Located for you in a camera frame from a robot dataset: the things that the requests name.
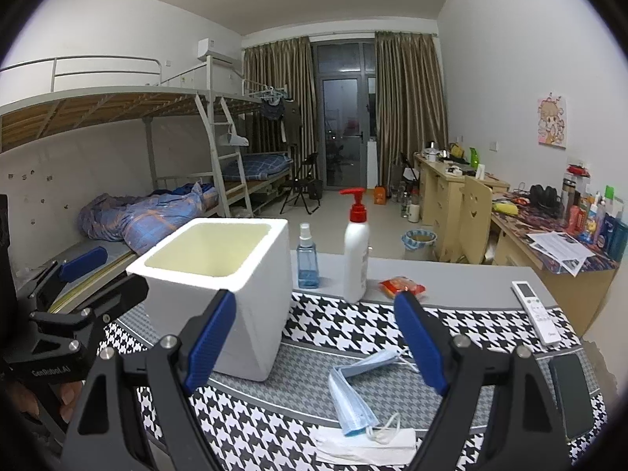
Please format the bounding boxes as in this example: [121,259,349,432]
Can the white tissue paper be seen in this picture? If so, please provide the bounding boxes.
[310,426,420,466]

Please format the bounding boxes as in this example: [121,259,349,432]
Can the blue surgical mask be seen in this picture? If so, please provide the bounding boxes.
[327,350,418,442]

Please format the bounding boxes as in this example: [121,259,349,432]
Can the person's left hand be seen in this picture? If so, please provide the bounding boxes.
[3,381,84,423]

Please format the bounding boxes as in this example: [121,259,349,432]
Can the red snack packet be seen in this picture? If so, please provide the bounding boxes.
[379,276,426,299]

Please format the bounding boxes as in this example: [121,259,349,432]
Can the white foam box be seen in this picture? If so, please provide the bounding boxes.
[127,218,293,382]

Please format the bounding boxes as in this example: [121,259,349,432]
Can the blue plaid blanket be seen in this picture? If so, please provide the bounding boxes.
[77,182,218,255]

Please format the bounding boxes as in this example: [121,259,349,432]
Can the blue rimmed trash bin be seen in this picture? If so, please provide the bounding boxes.
[401,228,438,261]

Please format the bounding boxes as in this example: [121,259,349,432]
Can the houndstooth table mat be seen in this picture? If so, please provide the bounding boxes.
[101,292,607,470]

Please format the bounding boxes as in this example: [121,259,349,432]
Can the white remote control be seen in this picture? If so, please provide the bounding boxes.
[511,281,561,345]

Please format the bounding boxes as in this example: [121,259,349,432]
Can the blue spray bottle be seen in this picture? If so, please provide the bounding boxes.
[296,222,319,289]

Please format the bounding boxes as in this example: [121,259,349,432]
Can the white lotion pump bottle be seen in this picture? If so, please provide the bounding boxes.
[340,187,371,304]

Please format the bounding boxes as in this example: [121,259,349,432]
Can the black smartphone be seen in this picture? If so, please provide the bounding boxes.
[548,354,594,440]

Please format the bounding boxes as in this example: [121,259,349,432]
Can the wooden desk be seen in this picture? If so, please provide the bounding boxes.
[414,153,619,336]

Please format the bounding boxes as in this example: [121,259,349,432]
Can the wooden chair smiley back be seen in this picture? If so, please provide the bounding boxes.
[459,177,493,265]

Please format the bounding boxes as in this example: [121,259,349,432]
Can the yellow object on desk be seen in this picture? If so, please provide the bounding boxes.
[492,201,519,217]

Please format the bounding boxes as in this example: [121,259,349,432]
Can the printed paper sheets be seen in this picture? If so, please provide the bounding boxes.
[527,232,594,276]

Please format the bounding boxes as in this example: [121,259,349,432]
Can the orange bucket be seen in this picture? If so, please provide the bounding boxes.
[372,185,386,205]

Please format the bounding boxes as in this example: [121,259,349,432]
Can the black folding chair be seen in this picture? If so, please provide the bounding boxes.
[280,152,323,215]

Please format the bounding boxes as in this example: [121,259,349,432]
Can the black headphones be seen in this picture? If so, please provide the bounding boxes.
[528,184,561,213]

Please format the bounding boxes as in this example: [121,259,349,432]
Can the green bottle on desk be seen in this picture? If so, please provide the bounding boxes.
[469,147,479,170]

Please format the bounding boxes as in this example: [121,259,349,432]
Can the metal bunk bed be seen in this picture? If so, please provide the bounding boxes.
[1,55,285,279]

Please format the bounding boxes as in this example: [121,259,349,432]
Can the right brown curtain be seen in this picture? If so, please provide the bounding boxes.
[375,31,448,187]

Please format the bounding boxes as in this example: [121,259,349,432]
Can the brown curtain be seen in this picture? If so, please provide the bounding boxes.
[375,31,448,187]
[244,36,317,168]

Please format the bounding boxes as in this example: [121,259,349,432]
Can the white air conditioner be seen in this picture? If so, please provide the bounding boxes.
[197,37,237,65]

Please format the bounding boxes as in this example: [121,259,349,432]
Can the left brown curtain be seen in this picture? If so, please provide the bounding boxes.
[244,36,317,168]

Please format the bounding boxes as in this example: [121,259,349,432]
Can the glass balcony door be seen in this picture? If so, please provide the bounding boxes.
[312,38,378,190]

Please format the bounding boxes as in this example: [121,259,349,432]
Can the cartoon girl wall poster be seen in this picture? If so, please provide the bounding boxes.
[538,93,566,149]

